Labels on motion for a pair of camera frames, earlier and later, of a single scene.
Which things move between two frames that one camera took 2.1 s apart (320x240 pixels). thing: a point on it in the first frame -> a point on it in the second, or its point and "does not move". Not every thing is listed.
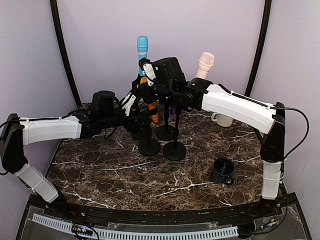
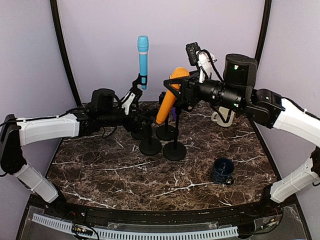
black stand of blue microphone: (147, 147) -> (139, 135)
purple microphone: (174, 115) does not move
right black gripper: (146, 97) -> (188, 83)
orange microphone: (152, 106) -> (169, 100)
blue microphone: (142, 47) does not move
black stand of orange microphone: (149, 146) does not move
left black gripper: (130, 127) does not move
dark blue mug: (223, 169) does not move
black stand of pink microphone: (175, 151) does not move
